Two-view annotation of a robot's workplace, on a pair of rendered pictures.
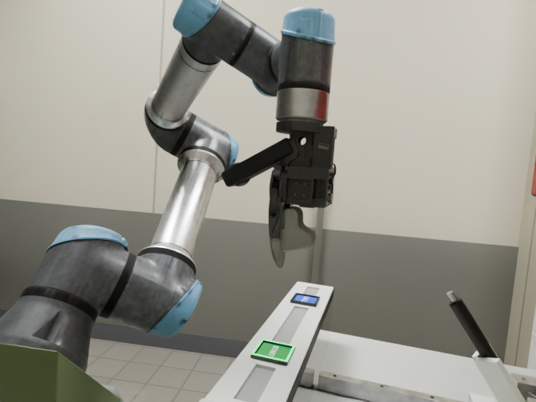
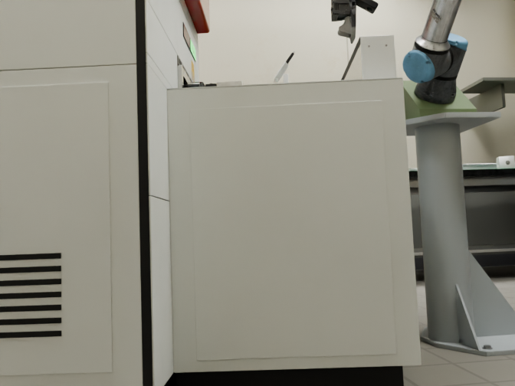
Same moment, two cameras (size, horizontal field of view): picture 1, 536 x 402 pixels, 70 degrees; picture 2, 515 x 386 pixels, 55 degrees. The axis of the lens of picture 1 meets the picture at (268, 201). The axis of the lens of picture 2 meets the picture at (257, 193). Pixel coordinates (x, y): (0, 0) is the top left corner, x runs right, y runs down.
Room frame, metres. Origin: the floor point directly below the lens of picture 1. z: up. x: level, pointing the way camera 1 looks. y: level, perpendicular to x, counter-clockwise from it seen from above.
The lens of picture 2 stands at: (2.16, -0.80, 0.43)
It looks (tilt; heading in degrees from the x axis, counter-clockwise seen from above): 5 degrees up; 166
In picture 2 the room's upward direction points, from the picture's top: 2 degrees counter-clockwise
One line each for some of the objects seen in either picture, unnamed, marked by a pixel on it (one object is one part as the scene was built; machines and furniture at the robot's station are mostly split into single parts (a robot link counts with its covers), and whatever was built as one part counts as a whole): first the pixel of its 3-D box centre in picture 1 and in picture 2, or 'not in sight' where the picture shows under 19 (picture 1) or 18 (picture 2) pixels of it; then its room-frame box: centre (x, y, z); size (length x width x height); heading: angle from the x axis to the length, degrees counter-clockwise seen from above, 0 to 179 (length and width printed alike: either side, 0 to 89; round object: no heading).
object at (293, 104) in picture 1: (302, 110); not in sight; (0.56, -0.04, 1.33); 0.08 x 0.08 x 0.05
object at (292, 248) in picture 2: not in sight; (288, 237); (0.47, -0.27, 0.41); 0.96 x 0.64 x 0.82; 164
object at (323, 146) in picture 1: (302, 166); (343, 2); (0.56, -0.05, 1.25); 0.09 x 0.08 x 0.12; 74
